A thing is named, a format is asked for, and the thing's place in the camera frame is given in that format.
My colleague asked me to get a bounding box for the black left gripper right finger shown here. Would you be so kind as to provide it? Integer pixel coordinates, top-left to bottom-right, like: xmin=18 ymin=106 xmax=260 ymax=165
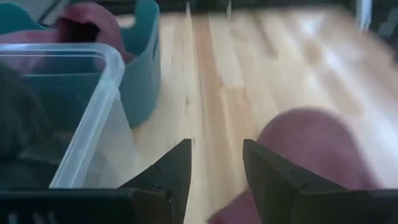
xmin=243 ymin=139 xmax=348 ymax=224

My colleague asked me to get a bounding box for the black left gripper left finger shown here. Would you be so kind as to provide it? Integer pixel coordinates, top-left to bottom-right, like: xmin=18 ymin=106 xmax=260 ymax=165
xmin=119 ymin=138 xmax=193 ymax=224

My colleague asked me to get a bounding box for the maroon baseball cap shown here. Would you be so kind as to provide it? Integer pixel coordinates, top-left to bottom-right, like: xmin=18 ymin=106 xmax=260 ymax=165
xmin=0 ymin=1 xmax=134 ymax=74
xmin=207 ymin=107 xmax=383 ymax=224

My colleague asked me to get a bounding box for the dark green baseball cap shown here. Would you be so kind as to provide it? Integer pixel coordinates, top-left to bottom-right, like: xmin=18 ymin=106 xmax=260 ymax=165
xmin=0 ymin=63 xmax=75 ymax=189

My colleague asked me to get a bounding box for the teal plastic bin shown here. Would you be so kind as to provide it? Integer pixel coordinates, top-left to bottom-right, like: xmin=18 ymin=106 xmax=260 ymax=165
xmin=0 ymin=0 xmax=162 ymax=128

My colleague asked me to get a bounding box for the clear plastic bin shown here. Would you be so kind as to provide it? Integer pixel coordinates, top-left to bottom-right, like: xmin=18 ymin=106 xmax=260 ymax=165
xmin=0 ymin=42 xmax=139 ymax=190

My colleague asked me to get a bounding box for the black metal table frame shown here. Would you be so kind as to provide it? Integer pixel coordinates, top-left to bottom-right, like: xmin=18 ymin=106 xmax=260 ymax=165
xmin=96 ymin=0 xmax=355 ymax=15

